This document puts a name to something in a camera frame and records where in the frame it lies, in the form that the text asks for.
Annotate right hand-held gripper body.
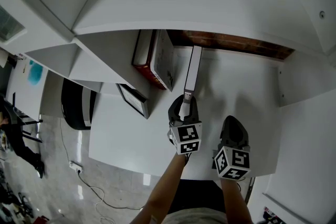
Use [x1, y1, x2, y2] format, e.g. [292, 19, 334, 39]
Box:
[212, 135, 251, 181]

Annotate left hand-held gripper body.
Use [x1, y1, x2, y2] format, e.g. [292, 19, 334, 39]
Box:
[167, 112, 203, 156]

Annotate white book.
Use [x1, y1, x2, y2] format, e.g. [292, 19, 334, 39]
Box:
[183, 45, 203, 103]

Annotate person's right forearm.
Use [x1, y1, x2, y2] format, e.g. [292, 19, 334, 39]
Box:
[219, 177, 254, 224]

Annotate person's left forearm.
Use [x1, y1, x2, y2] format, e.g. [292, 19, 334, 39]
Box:
[129, 151, 190, 224]

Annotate red book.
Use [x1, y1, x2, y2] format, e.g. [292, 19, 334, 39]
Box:
[131, 29, 169, 91]

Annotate grey speckled book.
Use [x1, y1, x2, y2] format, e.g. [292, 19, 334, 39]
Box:
[153, 29, 176, 92]

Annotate person's black trousers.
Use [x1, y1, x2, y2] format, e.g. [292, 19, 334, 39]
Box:
[167, 179, 227, 215]

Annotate colourful printed packets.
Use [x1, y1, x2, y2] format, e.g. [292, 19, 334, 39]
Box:
[262, 206, 287, 224]

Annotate person's grey shirt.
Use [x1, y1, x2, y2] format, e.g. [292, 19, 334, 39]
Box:
[156, 206, 229, 224]

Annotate white power strip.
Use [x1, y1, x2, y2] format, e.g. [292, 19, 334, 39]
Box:
[69, 161, 85, 174]

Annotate black metal chair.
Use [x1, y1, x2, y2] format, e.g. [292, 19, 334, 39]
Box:
[4, 91, 44, 143]

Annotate white table with teal stain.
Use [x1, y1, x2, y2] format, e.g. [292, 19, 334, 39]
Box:
[5, 59, 49, 122]

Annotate framed glass panel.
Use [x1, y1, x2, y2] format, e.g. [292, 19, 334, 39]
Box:
[0, 4, 27, 42]

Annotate white cable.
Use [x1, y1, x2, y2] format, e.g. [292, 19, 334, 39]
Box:
[78, 172, 145, 224]

